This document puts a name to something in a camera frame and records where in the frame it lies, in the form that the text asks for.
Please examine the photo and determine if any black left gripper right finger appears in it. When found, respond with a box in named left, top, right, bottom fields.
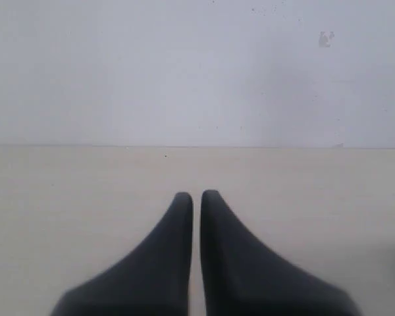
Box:
left=200, top=190, right=361, bottom=315

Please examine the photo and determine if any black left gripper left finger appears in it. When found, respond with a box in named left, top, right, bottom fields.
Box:
left=51, top=192, right=194, bottom=316

